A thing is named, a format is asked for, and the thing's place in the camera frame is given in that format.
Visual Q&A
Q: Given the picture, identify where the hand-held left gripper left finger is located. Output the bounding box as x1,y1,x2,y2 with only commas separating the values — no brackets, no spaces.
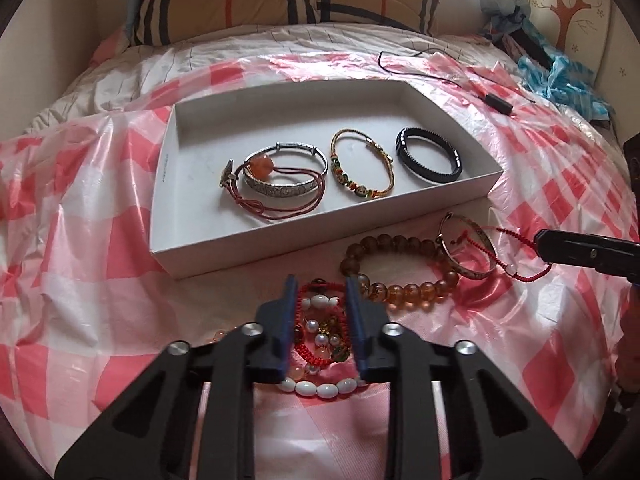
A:
54,274,301,480

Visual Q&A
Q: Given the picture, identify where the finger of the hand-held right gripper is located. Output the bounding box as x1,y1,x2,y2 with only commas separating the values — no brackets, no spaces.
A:
534,228,640,282

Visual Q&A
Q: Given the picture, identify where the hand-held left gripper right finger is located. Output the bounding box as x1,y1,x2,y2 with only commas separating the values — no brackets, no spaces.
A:
345,274,583,480

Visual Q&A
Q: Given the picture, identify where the red braided bracelet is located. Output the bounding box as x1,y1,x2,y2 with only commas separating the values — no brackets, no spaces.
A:
294,282,354,368

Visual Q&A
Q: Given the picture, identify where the thin red string bracelet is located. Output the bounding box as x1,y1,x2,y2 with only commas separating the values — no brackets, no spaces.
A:
450,225,552,284

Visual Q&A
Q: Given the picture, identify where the white oval bead bracelet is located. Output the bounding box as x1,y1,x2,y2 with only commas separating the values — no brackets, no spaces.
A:
279,295,359,401

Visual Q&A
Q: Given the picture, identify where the white cardboard box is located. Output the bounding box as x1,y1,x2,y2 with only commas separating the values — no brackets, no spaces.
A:
149,79,505,281

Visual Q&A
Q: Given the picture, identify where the silver bangle on sheet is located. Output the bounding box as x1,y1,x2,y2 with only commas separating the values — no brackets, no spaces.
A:
437,212,499,280

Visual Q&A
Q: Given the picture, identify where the crumpled blue cloth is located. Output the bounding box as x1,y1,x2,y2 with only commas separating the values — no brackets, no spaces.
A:
479,0,620,122

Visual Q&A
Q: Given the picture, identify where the dark cloth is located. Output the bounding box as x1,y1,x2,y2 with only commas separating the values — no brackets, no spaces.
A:
501,24,557,67

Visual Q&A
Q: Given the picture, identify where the red checked plastic sheet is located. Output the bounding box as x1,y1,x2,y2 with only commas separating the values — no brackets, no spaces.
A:
0,52,640,480

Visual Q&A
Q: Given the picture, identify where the tree print panel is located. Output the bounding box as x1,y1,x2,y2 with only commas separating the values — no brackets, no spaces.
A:
482,0,632,92

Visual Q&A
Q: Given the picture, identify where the white quilt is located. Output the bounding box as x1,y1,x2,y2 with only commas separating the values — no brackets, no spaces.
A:
22,24,521,135

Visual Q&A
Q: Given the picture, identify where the pink cloth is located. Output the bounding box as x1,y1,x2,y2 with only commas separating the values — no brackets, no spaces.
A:
90,27,133,68

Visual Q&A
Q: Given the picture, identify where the plaid pillow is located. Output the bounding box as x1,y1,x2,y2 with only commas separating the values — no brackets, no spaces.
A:
132,0,441,47

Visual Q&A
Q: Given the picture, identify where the pearl and gold charm bracelet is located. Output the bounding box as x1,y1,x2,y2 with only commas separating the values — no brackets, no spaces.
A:
295,317,352,376

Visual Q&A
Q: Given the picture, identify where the brown glass bead bracelet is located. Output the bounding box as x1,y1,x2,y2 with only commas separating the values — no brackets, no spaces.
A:
340,233,460,306

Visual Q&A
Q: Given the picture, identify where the pink bead bracelet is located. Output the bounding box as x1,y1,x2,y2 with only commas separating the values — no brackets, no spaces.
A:
200,327,242,347

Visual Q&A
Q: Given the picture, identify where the gold braided beaded bracelet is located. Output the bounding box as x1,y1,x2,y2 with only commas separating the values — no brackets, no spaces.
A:
330,129,396,200

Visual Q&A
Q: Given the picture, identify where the red cord orange bead bracelet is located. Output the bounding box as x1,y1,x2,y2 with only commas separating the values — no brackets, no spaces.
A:
220,155,329,220

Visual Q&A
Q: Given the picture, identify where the black bracelet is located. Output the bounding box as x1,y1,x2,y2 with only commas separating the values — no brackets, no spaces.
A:
396,126,463,184

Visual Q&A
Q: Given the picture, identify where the black cable with switch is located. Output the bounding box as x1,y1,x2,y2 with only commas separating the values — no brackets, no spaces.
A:
377,50,539,117

